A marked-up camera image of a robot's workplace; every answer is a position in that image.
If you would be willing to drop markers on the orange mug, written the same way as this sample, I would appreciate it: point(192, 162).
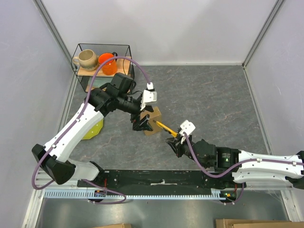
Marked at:
point(110, 67)

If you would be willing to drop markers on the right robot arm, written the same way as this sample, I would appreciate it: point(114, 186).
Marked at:
point(239, 166)

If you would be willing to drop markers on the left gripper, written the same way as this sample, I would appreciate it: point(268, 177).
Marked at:
point(143, 124)

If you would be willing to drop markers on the black wire wooden shelf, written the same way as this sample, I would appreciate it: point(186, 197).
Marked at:
point(124, 65)

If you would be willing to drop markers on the brown cardboard express box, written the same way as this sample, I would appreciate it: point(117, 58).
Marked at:
point(154, 116)

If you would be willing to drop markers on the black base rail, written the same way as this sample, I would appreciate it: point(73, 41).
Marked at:
point(166, 182)

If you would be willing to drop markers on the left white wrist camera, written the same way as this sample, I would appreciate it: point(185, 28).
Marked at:
point(149, 96)

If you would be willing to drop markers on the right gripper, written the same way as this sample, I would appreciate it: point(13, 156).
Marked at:
point(176, 147)

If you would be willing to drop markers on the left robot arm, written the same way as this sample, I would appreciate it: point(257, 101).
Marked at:
point(53, 156)

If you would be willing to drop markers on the cardboard piece bottom centre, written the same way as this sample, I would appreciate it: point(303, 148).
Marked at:
point(121, 225)

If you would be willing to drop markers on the yellow-green dotted plate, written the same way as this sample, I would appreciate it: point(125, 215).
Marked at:
point(94, 131)

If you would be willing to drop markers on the yellow utility knife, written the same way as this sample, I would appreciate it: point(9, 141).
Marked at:
point(166, 129)

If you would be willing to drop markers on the beige ceramic mug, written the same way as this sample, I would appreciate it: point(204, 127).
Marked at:
point(87, 59)

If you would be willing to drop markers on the light green tray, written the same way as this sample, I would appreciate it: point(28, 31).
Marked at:
point(99, 81)

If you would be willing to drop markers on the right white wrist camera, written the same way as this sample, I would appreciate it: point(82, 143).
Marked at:
point(186, 127)

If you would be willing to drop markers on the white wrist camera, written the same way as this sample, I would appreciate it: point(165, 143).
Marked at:
point(149, 96)
point(186, 127)

